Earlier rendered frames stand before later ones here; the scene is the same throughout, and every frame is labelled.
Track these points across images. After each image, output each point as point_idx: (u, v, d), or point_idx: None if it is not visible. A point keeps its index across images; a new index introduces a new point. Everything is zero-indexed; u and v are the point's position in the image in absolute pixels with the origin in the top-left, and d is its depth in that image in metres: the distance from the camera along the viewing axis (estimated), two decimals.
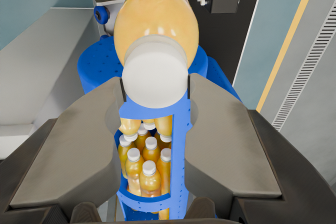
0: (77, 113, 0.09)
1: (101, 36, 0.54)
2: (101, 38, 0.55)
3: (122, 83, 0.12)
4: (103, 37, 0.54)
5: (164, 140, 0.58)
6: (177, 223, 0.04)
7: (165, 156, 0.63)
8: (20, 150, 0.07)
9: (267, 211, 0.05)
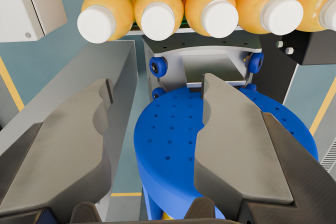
0: (64, 116, 0.09)
1: (156, 90, 0.45)
2: (155, 92, 0.45)
3: (108, 84, 0.11)
4: (158, 91, 0.44)
5: None
6: (177, 223, 0.04)
7: None
8: (5, 156, 0.07)
9: (277, 217, 0.05)
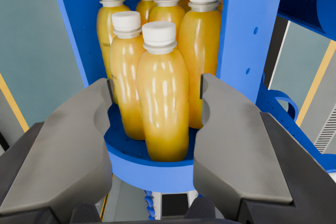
0: (65, 115, 0.09)
1: None
2: None
3: (109, 84, 0.11)
4: None
5: None
6: (177, 223, 0.04)
7: None
8: (6, 156, 0.07)
9: (276, 216, 0.05)
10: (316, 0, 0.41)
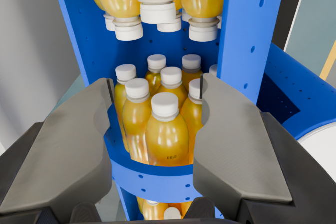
0: (65, 115, 0.09)
1: None
2: None
3: (109, 84, 0.11)
4: None
5: (198, 35, 0.26)
6: (177, 223, 0.04)
7: (198, 88, 0.31)
8: (6, 156, 0.07)
9: (276, 216, 0.05)
10: None
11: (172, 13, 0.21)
